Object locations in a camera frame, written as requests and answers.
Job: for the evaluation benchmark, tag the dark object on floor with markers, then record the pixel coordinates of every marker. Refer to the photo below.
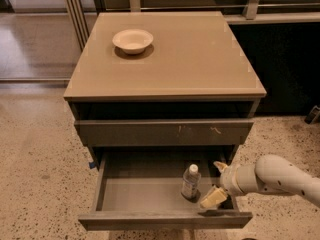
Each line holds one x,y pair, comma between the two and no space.
312,115

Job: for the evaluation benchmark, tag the grey drawer cabinet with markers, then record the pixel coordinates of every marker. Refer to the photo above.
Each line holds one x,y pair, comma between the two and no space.
194,69

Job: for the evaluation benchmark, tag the closed top drawer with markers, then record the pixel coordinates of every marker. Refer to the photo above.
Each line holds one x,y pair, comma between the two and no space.
156,133

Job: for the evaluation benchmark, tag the background wooden shelf unit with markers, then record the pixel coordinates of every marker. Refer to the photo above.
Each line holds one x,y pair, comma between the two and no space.
235,11

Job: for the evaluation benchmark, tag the open middle drawer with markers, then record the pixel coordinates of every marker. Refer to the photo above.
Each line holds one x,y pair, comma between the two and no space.
142,191

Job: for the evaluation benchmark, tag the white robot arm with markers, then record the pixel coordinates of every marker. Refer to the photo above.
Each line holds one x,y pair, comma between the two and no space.
269,175

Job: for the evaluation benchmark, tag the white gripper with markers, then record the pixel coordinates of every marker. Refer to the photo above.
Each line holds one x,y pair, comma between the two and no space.
227,180

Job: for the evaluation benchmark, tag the white ceramic bowl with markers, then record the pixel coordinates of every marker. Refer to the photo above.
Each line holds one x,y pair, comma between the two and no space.
133,41

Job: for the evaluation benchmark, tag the blue tape piece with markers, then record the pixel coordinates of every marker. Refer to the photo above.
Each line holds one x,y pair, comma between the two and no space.
92,165

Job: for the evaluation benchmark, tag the clear plastic water bottle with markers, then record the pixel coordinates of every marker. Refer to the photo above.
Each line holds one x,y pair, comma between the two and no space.
191,179

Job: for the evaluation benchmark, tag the metal frame rail left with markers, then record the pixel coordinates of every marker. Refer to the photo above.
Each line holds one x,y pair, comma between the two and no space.
75,11

